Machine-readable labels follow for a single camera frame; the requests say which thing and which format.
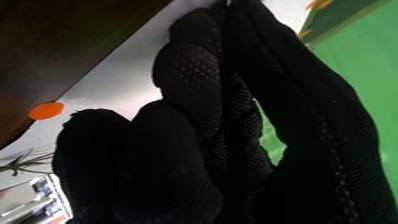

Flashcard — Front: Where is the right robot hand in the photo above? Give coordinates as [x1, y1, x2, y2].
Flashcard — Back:
[49, 0, 398, 224]

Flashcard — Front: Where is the white sheet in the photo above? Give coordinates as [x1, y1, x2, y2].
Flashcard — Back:
[0, 0, 314, 161]

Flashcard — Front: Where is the dark mat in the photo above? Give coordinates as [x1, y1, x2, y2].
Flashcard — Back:
[298, 0, 387, 44]

